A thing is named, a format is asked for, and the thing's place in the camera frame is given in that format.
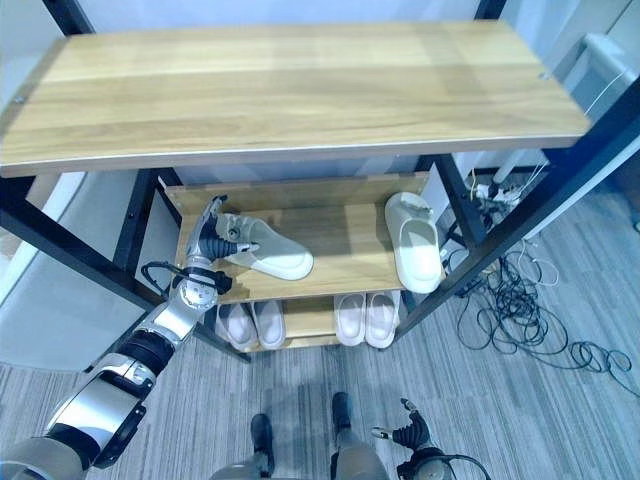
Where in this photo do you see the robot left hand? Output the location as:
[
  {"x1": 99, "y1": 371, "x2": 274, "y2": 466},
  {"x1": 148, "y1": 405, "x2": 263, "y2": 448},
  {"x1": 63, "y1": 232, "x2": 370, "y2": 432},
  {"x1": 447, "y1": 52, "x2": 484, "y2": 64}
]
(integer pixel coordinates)
[{"x1": 185, "y1": 195, "x2": 261, "y2": 261}]

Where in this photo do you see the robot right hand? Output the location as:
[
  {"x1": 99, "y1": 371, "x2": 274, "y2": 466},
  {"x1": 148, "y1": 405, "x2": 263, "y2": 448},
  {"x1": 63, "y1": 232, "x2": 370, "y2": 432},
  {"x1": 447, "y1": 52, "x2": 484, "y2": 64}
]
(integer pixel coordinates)
[{"x1": 372, "y1": 397, "x2": 437, "y2": 451}]

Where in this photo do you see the cream white slipper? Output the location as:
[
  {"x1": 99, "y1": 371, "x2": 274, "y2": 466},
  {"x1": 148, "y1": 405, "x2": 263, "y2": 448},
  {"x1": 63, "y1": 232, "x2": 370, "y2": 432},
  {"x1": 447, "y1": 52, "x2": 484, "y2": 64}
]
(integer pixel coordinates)
[
  {"x1": 383, "y1": 191, "x2": 447, "y2": 294},
  {"x1": 212, "y1": 213, "x2": 316, "y2": 280}
]

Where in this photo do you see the robot right leg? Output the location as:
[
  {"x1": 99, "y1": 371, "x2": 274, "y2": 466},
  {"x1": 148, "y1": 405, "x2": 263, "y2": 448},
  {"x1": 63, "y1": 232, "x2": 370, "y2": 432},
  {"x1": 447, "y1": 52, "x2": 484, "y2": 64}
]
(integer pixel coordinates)
[{"x1": 331, "y1": 391, "x2": 392, "y2": 480}]

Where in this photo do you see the robot leg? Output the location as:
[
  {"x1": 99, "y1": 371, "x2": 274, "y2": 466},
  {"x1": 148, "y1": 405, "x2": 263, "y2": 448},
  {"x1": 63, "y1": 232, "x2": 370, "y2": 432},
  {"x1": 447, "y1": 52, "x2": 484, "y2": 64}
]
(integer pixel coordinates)
[
  {"x1": 331, "y1": 391, "x2": 392, "y2": 480},
  {"x1": 248, "y1": 413, "x2": 276, "y2": 480}
]

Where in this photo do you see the pale pink slipper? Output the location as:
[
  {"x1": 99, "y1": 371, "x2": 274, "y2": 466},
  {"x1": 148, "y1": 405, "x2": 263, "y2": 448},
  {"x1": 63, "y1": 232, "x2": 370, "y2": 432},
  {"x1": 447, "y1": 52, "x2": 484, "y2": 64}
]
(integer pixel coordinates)
[
  {"x1": 249, "y1": 299, "x2": 288, "y2": 351},
  {"x1": 214, "y1": 301, "x2": 256, "y2": 352},
  {"x1": 332, "y1": 293, "x2": 371, "y2": 348},
  {"x1": 364, "y1": 290, "x2": 402, "y2": 349}
]

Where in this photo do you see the low wooden shelf board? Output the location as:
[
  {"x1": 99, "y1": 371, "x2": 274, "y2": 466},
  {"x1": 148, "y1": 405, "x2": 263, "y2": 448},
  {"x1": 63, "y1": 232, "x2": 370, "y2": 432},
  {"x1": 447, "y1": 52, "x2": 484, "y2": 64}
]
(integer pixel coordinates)
[{"x1": 212, "y1": 295, "x2": 402, "y2": 355}]

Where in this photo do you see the medium wooden shelf board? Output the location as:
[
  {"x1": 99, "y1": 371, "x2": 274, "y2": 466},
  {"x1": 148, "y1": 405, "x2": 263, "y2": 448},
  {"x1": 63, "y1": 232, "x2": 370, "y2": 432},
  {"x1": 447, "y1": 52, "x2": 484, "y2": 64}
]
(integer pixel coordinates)
[{"x1": 158, "y1": 171, "x2": 433, "y2": 304}]

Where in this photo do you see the robot left leg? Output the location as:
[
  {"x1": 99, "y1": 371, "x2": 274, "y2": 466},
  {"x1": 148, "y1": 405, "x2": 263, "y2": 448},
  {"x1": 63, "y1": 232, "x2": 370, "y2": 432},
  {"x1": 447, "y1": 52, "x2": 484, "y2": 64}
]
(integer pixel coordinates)
[{"x1": 248, "y1": 413, "x2": 276, "y2": 480}]

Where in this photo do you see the large wooden shelf board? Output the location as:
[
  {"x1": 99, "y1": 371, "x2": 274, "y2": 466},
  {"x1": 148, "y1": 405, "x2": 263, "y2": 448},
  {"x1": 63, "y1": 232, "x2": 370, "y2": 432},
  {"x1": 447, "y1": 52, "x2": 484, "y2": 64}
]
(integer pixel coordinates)
[{"x1": 0, "y1": 20, "x2": 608, "y2": 179}]

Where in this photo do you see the white power strip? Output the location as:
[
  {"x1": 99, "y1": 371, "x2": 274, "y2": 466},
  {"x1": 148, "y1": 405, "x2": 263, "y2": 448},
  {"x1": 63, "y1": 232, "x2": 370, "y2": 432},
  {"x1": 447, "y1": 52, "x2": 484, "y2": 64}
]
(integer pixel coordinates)
[{"x1": 468, "y1": 182, "x2": 524, "y2": 202}]

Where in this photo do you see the white table leg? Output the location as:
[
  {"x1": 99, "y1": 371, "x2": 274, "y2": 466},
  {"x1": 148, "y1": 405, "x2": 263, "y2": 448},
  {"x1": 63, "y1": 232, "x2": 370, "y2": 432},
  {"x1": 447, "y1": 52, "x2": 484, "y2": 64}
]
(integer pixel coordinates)
[{"x1": 493, "y1": 148, "x2": 527, "y2": 184}]

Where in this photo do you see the white cabinet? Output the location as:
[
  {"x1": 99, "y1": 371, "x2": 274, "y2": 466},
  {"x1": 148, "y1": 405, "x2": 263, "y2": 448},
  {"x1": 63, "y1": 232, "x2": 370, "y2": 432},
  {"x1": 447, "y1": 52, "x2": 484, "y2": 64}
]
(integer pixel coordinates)
[{"x1": 548, "y1": 31, "x2": 640, "y2": 122}]

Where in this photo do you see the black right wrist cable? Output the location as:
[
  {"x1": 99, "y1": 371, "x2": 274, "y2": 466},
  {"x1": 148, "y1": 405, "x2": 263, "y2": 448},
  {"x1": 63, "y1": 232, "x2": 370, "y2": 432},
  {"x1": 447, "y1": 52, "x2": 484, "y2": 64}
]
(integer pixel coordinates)
[{"x1": 447, "y1": 451, "x2": 490, "y2": 480}]

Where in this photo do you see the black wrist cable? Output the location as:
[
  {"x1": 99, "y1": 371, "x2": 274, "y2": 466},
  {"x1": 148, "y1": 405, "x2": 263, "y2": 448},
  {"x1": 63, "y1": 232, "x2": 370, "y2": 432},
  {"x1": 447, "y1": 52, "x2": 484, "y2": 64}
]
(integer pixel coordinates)
[
  {"x1": 140, "y1": 260, "x2": 189, "y2": 297},
  {"x1": 447, "y1": 451, "x2": 490, "y2": 480}
]

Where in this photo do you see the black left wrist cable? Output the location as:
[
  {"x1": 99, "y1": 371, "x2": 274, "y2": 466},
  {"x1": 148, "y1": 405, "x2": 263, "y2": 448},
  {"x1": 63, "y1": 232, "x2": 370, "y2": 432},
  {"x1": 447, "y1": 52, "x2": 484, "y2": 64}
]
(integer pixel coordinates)
[{"x1": 140, "y1": 260, "x2": 189, "y2": 297}]

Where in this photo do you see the black metal rack frame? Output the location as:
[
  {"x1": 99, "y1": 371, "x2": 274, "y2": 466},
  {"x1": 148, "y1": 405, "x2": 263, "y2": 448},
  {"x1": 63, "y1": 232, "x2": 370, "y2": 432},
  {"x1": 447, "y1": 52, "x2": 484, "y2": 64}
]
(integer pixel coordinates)
[{"x1": 0, "y1": 0, "x2": 640, "y2": 364}]

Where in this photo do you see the tangled black floor cable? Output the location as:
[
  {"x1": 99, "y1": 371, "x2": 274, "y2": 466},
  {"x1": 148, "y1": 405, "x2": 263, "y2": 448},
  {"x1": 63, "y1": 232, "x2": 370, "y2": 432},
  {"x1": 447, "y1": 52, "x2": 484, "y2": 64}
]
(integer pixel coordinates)
[{"x1": 439, "y1": 238, "x2": 635, "y2": 389}]

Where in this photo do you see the white floor cable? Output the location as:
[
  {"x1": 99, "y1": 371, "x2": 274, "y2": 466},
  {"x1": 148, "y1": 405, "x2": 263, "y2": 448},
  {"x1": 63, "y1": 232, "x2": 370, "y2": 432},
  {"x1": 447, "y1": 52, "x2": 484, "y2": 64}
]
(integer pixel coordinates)
[{"x1": 517, "y1": 238, "x2": 560, "y2": 290}]

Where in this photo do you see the thin white hanging cable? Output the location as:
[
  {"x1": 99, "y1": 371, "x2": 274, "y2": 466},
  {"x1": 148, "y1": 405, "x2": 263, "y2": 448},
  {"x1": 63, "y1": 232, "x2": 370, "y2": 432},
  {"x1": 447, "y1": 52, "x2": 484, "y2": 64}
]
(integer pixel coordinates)
[{"x1": 585, "y1": 63, "x2": 632, "y2": 117}]

